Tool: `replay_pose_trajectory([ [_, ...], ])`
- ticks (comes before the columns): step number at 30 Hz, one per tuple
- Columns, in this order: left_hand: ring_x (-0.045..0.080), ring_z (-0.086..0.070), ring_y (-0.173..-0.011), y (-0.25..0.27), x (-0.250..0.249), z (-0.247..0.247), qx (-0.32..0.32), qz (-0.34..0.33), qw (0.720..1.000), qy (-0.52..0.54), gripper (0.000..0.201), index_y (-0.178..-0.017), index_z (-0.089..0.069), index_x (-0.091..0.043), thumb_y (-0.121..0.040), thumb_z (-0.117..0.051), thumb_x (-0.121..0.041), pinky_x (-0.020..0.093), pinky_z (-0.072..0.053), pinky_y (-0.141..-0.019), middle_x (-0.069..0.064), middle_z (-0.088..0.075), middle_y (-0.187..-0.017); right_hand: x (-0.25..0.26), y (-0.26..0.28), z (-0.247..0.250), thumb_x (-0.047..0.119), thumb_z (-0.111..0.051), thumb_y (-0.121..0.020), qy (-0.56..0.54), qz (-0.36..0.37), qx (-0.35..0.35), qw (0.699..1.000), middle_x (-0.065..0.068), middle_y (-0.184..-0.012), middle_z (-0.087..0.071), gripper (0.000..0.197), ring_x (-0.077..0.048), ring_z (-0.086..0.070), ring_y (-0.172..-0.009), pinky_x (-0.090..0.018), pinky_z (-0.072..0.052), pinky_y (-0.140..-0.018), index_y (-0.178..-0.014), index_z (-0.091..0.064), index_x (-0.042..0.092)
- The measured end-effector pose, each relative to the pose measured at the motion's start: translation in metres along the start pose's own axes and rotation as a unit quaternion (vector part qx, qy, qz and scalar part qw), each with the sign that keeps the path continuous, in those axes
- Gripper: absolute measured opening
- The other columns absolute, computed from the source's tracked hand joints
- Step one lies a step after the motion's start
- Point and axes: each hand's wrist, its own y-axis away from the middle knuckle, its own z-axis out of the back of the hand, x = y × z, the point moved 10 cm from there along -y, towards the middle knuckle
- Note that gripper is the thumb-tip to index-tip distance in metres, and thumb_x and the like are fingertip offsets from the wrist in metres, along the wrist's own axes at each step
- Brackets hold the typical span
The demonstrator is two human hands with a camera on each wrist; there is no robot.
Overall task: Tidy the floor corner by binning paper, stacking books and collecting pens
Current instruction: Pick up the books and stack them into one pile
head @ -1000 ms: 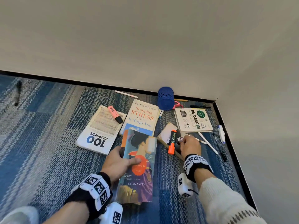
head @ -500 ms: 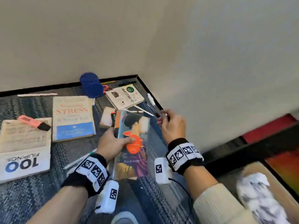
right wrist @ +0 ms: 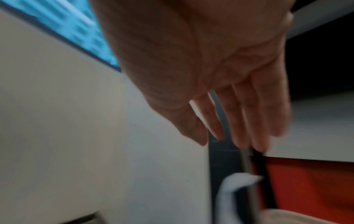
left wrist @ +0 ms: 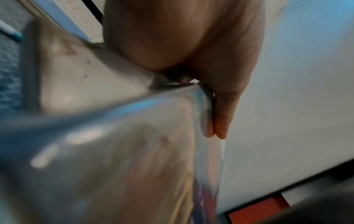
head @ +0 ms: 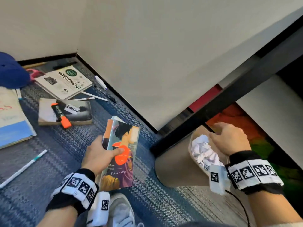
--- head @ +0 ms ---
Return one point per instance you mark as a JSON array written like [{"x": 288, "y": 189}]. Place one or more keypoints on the person's left hand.
[{"x": 97, "y": 157}]

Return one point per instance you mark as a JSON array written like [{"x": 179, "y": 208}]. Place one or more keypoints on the person's right hand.
[{"x": 233, "y": 139}]

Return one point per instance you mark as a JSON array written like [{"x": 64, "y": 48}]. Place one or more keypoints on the person's right fingers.
[{"x": 217, "y": 134}]

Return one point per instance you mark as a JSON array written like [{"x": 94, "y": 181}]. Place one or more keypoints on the person's left thumb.
[{"x": 116, "y": 152}]

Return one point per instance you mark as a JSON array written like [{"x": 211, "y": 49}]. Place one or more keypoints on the paperback book with illustrated cover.
[{"x": 123, "y": 167}]

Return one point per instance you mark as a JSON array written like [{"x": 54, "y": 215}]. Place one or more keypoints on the tan wastebasket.
[{"x": 175, "y": 165}]

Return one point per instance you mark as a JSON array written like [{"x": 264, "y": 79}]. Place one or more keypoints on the person's left forearm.
[{"x": 59, "y": 218}]

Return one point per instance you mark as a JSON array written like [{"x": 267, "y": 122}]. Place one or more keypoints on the person's right forearm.
[{"x": 269, "y": 209}]

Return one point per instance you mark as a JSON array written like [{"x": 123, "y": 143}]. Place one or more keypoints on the crumpled white paper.
[{"x": 204, "y": 152}]

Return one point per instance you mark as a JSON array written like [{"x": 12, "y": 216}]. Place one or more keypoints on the red orange green fabric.
[{"x": 243, "y": 122}]

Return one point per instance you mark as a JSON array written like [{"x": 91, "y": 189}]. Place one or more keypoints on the grey book with white label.
[{"x": 80, "y": 114}]

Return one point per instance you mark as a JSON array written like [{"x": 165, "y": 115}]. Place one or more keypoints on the black wristband with marker tags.
[
  {"x": 253, "y": 173},
  {"x": 75, "y": 189}
]

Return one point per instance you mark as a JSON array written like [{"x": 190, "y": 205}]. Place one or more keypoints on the white shoe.
[{"x": 120, "y": 210}]

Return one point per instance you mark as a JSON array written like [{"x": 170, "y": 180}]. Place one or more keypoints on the black pen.
[{"x": 105, "y": 95}]

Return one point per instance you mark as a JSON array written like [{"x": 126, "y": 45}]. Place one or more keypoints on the white cabinet panel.
[{"x": 274, "y": 115}]

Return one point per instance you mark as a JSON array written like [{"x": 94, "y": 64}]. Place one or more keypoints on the long white pen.
[{"x": 94, "y": 96}]

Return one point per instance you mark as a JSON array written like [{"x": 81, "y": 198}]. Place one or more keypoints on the short white pen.
[{"x": 82, "y": 99}]

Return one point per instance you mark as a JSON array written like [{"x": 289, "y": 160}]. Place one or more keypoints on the orange highlighter marker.
[{"x": 62, "y": 118}]

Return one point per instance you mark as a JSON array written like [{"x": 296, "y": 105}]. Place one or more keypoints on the white marker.
[{"x": 101, "y": 82}]

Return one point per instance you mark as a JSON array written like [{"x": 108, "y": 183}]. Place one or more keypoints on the white book with green circle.
[{"x": 65, "y": 83}]

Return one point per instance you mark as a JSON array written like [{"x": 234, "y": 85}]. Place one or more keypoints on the white pen with teal tip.
[{"x": 23, "y": 167}]

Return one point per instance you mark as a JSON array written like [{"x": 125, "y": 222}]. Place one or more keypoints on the large blue and cream book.
[{"x": 11, "y": 120}]

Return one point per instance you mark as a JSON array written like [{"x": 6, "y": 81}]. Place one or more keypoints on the pink scissors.
[{"x": 35, "y": 73}]

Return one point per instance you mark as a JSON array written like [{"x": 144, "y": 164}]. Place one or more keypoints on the small white pen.
[{"x": 19, "y": 94}]

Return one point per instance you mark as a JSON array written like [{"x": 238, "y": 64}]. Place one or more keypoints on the wooden pencil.
[{"x": 34, "y": 65}]

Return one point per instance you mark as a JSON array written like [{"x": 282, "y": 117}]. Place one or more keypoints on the blue cap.
[{"x": 11, "y": 72}]

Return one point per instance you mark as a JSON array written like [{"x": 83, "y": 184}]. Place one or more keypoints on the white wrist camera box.
[
  {"x": 217, "y": 179},
  {"x": 99, "y": 208}
]

